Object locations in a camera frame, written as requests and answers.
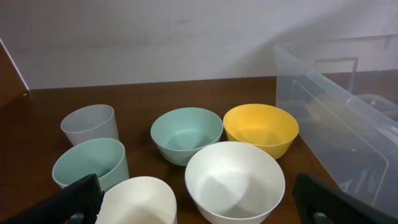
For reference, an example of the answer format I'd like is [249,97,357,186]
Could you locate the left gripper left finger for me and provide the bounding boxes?
[3,174,104,223]

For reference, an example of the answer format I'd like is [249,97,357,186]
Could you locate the green plastic cup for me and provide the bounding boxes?
[52,138,129,191]

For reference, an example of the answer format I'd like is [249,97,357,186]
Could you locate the white bowl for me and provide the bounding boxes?
[185,141,285,224]

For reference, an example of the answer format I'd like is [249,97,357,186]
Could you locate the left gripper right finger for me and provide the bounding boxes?
[292,172,397,224]

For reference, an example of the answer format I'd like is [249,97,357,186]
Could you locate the yellow bowl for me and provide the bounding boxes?
[223,103,299,159]

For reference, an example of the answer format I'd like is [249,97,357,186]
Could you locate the mint green bowl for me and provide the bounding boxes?
[150,107,223,166]

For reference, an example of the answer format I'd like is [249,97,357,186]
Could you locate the cream plastic cup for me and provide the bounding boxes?
[96,176,177,224]

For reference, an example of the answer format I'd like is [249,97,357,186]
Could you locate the clear plastic storage bin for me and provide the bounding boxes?
[273,35,397,217]

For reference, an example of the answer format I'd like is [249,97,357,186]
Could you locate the grey plastic cup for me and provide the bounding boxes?
[60,105,119,146]

